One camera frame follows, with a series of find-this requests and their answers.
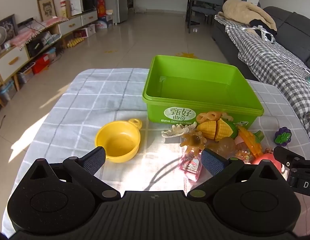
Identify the red storage box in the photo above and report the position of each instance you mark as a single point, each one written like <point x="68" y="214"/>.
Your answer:
<point x="41" y="63"/>

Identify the orange toy pumpkin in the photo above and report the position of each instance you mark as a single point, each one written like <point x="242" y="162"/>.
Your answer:
<point x="247" y="136"/>

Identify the amber rubber octopus toy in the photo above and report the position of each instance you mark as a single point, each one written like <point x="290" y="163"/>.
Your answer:
<point x="226" y="146"/>
<point x="195" y="141"/>

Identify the white wooden tv stand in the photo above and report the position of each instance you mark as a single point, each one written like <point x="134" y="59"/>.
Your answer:
<point x="11" y="60"/>

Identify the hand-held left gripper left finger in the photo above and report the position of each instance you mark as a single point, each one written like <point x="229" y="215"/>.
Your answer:
<point x="94" y="160"/>

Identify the dark framed picture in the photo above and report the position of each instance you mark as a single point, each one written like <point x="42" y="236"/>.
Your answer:
<point x="7" y="26"/>

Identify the pink cartoon packet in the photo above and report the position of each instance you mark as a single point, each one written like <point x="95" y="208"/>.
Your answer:
<point x="191" y="167"/>

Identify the row of yellow bottles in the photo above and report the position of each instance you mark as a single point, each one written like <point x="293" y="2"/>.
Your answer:
<point x="74" y="43"/>

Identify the grey checked tablecloth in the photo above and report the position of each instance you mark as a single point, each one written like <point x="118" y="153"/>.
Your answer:
<point x="82" y="110"/>

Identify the dark grey sofa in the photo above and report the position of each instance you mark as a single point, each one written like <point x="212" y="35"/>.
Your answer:
<point x="295" y="30"/>

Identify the pink toy peach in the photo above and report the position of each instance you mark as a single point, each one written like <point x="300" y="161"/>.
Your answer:
<point x="265" y="160"/>

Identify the pink lace cloth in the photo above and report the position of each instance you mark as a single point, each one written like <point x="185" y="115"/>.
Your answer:
<point x="24" y="36"/>

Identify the white and pink box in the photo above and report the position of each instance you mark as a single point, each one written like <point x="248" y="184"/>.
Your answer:
<point x="84" y="31"/>

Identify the blue and white box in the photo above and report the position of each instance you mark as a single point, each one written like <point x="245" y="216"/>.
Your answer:
<point x="104" y="22"/>

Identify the silver fridge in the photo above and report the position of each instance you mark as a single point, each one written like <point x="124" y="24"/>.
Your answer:
<point x="121" y="2"/>

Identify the white toy jaw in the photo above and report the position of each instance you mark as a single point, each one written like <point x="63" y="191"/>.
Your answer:
<point x="177" y="130"/>

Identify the purple toy grapes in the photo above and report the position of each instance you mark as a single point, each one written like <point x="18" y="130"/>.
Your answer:
<point x="282" y="136"/>

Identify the beige blanket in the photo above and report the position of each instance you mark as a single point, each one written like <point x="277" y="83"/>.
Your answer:
<point x="245" y="11"/>

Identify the yellow toy pot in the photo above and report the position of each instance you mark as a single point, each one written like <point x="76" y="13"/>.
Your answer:
<point x="117" y="140"/>

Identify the toy corn cob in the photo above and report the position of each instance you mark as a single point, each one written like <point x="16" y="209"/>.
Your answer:
<point x="207" y="127"/>

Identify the green plastic box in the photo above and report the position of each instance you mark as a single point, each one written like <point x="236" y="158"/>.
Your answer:
<point x="195" y="87"/>

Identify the framed cartoon picture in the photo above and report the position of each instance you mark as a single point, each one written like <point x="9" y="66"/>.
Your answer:
<point x="46" y="8"/>

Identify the microwave oven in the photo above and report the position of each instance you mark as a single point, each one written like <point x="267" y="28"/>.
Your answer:
<point x="88" y="3"/>

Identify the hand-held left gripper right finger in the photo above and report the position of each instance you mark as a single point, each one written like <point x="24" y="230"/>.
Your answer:
<point x="212" y="162"/>

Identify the checked sofa cover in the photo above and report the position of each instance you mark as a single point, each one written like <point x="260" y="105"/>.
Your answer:
<point x="265" y="55"/>

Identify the black speaker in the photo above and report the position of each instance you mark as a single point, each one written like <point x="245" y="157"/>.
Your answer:
<point x="36" y="46"/>

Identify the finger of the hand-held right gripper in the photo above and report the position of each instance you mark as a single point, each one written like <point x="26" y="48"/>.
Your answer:
<point x="285" y="155"/>

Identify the red gift box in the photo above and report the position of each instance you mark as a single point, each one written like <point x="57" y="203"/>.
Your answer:
<point x="101" y="8"/>

